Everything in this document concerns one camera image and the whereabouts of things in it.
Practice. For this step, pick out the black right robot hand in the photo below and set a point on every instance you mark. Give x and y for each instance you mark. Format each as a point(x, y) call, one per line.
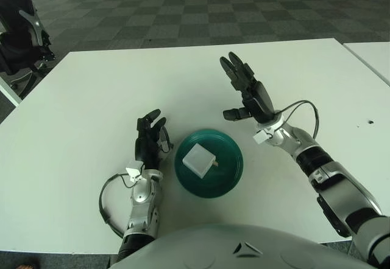
point(259, 98)

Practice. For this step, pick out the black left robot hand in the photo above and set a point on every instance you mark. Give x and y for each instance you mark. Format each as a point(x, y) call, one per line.
point(147, 147)

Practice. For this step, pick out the white charger block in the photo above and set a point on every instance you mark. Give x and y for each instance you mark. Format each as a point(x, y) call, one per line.
point(198, 159)

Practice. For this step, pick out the dark green round plate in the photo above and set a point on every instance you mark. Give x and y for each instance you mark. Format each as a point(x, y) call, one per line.
point(225, 183)

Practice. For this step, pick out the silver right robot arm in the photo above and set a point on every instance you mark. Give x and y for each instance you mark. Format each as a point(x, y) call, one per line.
point(335, 183)

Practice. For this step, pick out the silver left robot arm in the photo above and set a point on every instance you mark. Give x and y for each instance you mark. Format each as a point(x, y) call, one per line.
point(143, 196)

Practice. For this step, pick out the white rectangular table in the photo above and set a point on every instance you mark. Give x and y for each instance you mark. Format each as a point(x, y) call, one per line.
point(373, 56)

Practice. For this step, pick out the grey robot torso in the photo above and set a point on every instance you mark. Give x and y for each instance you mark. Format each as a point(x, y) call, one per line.
point(213, 250)

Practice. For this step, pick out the white desk corner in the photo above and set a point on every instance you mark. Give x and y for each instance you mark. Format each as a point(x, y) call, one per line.
point(8, 94)

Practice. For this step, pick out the black office chair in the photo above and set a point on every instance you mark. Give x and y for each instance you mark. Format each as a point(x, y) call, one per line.
point(15, 37)

